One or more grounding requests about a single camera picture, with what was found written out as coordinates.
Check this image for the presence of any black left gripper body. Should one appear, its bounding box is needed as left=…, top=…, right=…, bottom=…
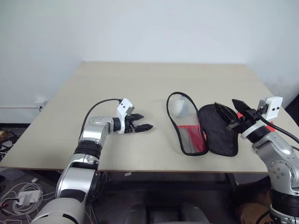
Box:
left=123, top=112, right=139, bottom=134

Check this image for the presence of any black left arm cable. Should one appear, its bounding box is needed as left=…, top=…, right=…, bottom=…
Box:
left=80, top=98, right=122, bottom=140

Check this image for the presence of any clear pouch with red trim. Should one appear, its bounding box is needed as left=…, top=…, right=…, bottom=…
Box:
left=166, top=91, right=239, bottom=157

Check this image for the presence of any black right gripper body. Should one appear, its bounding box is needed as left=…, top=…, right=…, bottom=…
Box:
left=238, top=106, right=264, bottom=124

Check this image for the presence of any person brown trouser leg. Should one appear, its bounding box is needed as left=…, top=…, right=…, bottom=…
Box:
left=237, top=186, right=273, bottom=224

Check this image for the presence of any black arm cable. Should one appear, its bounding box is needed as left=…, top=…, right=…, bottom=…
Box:
left=80, top=98, right=122, bottom=140
left=256, top=113, right=299, bottom=142

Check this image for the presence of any black table frame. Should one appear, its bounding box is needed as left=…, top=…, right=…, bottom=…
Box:
left=100, top=171, right=239, bottom=194

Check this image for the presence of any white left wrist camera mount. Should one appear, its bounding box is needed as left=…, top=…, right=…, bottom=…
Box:
left=116, top=98, right=136, bottom=134

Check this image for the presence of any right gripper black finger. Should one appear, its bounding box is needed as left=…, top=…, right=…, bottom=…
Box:
left=231, top=98, right=253, bottom=113
left=214, top=101, right=242, bottom=126

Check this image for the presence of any white wall socket box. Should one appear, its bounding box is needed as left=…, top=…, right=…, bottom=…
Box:
left=35, top=96, right=49, bottom=111

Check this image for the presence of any dark grey rounded shape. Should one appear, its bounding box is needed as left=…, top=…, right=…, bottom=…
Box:
left=180, top=203, right=208, bottom=224

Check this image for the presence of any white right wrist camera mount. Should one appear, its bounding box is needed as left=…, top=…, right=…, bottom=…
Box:
left=256, top=96, right=284, bottom=122

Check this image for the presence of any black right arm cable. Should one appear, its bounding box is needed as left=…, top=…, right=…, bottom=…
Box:
left=256, top=113, right=299, bottom=142

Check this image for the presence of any white power adapter with cables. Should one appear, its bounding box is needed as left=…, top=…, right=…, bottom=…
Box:
left=0, top=182, right=57, bottom=220

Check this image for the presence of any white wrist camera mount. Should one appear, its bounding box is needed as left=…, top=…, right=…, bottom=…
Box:
left=116, top=98, right=136, bottom=134
left=256, top=96, right=284, bottom=122

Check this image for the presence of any white wall cable trunking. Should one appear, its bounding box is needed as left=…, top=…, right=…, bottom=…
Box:
left=0, top=105, right=40, bottom=110

